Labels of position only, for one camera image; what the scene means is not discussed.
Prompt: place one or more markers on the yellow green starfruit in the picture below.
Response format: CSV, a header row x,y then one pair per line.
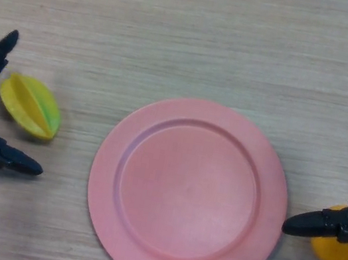
x,y
27,104

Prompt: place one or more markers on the pink round plate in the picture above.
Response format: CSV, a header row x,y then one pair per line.
x,y
189,193

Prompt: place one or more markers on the orange round fruit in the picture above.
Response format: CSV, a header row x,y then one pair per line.
x,y
337,256

